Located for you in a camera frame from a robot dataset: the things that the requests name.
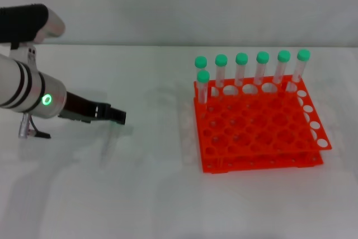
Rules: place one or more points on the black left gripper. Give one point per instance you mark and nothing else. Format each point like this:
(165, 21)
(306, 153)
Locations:
(84, 108)

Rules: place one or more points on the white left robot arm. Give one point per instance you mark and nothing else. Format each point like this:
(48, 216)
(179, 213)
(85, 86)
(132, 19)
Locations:
(28, 88)

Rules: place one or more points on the orange test tube rack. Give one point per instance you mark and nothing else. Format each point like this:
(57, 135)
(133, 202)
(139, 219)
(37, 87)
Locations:
(251, 127)

